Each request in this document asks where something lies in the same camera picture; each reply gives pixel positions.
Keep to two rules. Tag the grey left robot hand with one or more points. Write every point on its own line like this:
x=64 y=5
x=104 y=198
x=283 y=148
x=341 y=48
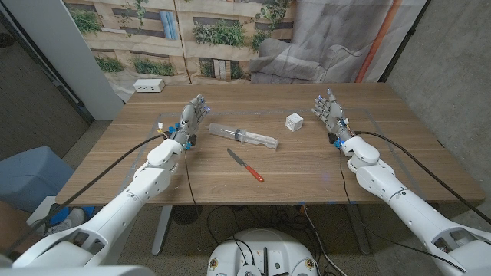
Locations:
x=190 y=119

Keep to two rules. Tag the blue grey upholstered seat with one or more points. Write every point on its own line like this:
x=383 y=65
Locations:
x=30 y=176

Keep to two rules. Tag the black backdrop stand pole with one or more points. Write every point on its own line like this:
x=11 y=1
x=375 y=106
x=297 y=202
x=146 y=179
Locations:
x=403 y=42

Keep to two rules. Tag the white cube block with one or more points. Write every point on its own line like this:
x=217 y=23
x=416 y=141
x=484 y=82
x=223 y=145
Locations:
x=294 y=122

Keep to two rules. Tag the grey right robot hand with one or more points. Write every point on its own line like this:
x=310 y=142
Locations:
x=334 y=115

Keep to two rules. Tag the printed fabric backdrop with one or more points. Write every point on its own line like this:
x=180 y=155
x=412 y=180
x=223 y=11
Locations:
x=230 y=57

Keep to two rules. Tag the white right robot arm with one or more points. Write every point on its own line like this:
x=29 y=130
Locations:
x=414 y=214

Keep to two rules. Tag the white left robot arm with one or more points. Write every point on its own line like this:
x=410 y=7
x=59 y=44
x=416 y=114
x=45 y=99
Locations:
x=115 y=214

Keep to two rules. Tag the white table leg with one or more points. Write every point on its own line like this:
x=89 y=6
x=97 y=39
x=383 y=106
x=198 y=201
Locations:
x=161 y=230
x=358 y=230

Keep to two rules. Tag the white power strip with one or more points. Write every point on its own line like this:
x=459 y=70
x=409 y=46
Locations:
x=149 y=85

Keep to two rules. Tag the white column panel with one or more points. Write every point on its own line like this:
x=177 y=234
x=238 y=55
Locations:
x=69 y=57

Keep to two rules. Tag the clear plastic syringe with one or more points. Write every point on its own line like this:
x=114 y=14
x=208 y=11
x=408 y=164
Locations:
x=230 y=132

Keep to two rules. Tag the grey sneaker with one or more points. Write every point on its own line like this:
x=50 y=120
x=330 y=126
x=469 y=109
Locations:
x=73 y=219

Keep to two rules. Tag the black round floor object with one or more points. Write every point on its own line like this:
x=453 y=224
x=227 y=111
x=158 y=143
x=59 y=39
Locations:
x=186 y=214

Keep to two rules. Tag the white robot torso base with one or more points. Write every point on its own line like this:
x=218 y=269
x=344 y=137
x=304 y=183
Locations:
x=261 y=249

